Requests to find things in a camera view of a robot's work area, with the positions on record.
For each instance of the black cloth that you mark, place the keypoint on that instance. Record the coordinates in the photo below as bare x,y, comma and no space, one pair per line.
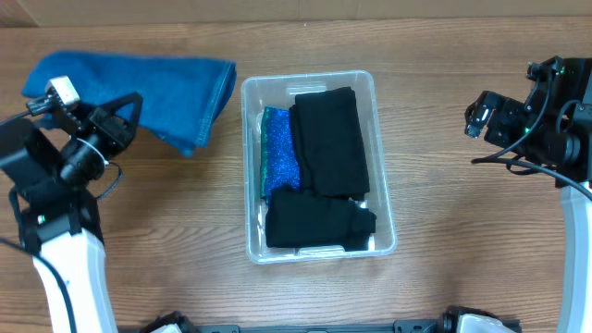
329,145
300,219

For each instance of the clear plastic storage bin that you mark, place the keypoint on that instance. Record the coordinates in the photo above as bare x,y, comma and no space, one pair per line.
259,92

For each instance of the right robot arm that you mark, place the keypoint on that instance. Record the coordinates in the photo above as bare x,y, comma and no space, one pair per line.
550,133

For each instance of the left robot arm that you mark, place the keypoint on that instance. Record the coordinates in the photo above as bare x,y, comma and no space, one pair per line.
51,162

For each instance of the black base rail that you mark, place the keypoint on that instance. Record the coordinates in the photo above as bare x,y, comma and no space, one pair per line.
448,322

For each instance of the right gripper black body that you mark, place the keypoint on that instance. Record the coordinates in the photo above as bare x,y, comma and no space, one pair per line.
517,123

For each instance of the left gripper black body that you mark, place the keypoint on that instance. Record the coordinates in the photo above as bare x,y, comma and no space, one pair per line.
104,126

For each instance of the blue denim cloth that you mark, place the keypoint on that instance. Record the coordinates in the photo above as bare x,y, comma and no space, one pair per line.
182,96

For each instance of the sparkly blue green cloth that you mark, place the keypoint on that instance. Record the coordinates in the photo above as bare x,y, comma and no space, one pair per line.
279,166

